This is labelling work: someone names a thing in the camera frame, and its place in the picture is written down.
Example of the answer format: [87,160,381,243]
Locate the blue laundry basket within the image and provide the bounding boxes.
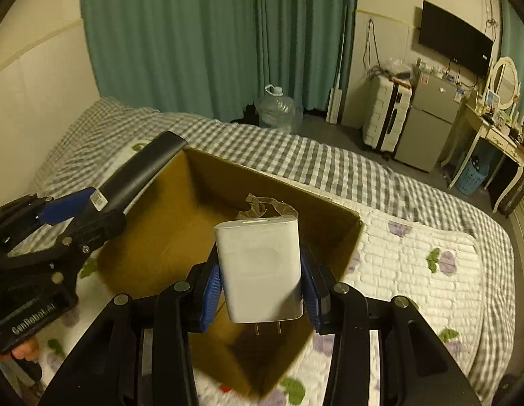
[456,156,489,195]

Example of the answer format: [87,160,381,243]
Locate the white folded mop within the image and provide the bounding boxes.
[325,5,348,125]

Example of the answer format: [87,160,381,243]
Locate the small grey refrigerator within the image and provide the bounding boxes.
[395,71,463,172]

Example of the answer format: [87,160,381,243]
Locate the white dressing table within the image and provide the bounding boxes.
[440,104,524,213]

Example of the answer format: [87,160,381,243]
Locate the black wall television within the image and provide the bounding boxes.
[418,1,493,78]

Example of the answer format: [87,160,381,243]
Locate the person's left hand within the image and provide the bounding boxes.
[10,336,40,361]

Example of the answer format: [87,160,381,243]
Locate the white oval vanity mirror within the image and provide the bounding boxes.
[486,56,520,110]

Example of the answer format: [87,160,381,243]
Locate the black cylindrical bottle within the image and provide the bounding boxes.
[89,131,187,213]

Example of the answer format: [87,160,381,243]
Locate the clear water jug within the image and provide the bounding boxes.
[255,84,296,134]

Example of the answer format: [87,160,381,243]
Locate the green curtain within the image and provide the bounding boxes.
[80,0,356,122]
[500,0,524,113]

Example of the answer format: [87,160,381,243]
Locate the brown cardboard box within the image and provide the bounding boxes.
[98,148,363,399]

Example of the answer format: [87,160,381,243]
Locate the large white power adapter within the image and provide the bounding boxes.
[214,216,303,324]

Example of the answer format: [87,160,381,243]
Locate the white floral quilt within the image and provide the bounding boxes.
[32,138,487,406]

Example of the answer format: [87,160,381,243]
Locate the grey checkered bed sheet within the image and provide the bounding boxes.
[29,98,516,405]

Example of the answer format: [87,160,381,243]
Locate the white suitcase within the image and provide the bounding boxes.
[362,75,413,153]

